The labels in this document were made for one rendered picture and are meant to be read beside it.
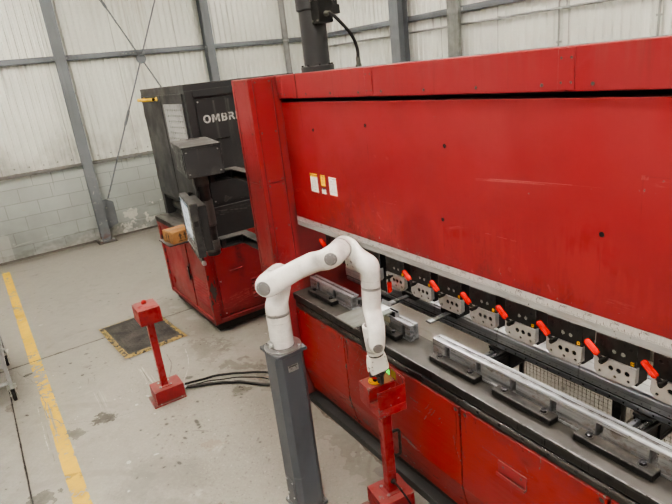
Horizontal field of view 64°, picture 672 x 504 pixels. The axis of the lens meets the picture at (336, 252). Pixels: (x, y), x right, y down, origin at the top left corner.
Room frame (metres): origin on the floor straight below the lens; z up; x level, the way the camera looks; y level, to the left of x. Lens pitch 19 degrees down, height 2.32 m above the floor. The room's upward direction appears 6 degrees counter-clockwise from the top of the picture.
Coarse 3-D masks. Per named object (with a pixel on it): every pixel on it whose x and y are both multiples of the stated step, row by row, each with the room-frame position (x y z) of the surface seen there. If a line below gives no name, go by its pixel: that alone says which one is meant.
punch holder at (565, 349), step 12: (552, 324) 1.83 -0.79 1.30; (564, 324) 1.79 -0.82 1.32; (576, 324) 1.75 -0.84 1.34; (552, 336) 1.83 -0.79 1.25; (564, 336) 1.79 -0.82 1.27; (576, 336) 1.75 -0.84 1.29; (588, 336) 1.75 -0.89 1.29; (552, 348) 1.83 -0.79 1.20; (564, 348) 1.78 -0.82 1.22; (576, 348) 1.74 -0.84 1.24; (588, 348) 1.75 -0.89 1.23; (576, 360) 1.74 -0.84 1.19; (588, 360) 1.76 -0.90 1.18
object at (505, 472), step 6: (498, 462) 1.92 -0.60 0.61; (498, 468) 1.92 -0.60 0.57; (504, 468) 1.89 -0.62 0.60; (510, 468) 1.87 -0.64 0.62; (498, 474) 1.90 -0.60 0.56; (504, 474) 1.89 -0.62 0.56; (510, 474) 1.87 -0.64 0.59; (516, 474) 1.84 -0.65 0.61; (510, 480) 1.87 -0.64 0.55; (516, 480) 1.84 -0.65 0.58; (522, 480) 1.81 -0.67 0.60; (516, 486) 1.82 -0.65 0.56; (522, 486) 1.81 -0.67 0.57; (522, 492) 1.79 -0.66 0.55
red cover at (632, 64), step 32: (384, 64) 2.66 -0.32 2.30; (416, 64) 2.40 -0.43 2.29; (448, 64) 2.24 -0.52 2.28; (480, 64) 2.10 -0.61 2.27; (512, 64) 1.98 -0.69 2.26; (544, 64) 1.86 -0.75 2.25; (576, 64) 1.76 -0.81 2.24; (608, 64) 1.67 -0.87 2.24; (640, 64) 1.59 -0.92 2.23; (288, 96) 3.40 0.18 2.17; (320, 96) 3.09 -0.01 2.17; (352, 96) 2.82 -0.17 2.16
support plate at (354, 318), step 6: (348, 312) 2.78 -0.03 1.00; (354, 312) 2.77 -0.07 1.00; (360, 312) 2.76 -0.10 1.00; (384, 312) 2.73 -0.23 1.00; (390, 312) 2.72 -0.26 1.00; (336, 318) 2.74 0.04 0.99; (342, 318) 2.71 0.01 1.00; (348, 318) 2.70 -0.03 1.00; (354, 318) 2.70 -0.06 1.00; (360, 318) 2.69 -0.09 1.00; (348, 324) 2.64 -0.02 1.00; (354, 324) 2.62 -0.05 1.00; (360, 324) 2.62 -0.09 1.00
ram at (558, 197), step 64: (320, 128) 3.15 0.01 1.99; (384, 128) 2.65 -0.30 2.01; (448, 128) 2.28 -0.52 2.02; (512, 128) 2.00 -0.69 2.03; (576, 128) 1.78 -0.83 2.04; (640, 128) 1.60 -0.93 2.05; (320, 192) 3.22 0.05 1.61; (384, 192) 2.68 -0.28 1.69; (448, 192) 2.29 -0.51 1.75; (512, 192) 2.00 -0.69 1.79; (576, 192) 1.77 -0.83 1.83; (640, 192) 1.59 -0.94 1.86; (448, 256) 2.30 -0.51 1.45; (512, 256) 2.00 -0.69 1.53; (576, 256) 1.76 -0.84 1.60; (640, 256) 1.57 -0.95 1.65; (576, 320) 1.75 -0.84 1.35; (640, 320) 1.56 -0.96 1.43
